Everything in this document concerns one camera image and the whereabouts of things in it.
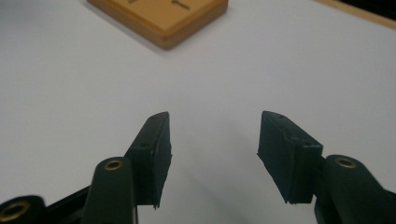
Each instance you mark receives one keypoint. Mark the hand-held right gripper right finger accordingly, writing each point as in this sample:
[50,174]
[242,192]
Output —
[286,155]

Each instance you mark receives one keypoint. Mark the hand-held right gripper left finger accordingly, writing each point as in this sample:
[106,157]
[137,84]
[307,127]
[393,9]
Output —
[149,155]

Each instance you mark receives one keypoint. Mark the wooden board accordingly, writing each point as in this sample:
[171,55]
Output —
[162,21]

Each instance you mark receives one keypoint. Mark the small dark metal nail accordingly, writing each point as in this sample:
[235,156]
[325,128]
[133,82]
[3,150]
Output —
[180,4]

